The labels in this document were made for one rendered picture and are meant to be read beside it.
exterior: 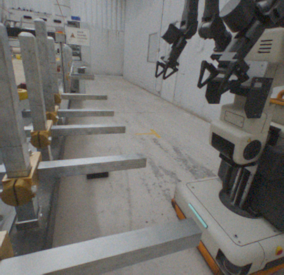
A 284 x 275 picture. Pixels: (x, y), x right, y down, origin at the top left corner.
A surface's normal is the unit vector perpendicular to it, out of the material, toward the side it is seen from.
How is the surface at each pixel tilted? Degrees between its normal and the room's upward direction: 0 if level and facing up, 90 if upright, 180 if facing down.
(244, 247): 6
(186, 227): 0
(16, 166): 90
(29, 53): 90
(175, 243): 90
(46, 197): 0
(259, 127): 90
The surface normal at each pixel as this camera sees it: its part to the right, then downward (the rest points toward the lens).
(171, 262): 0.08, -0.92
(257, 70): -0.94, 0.05
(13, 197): 0.32, 0.39
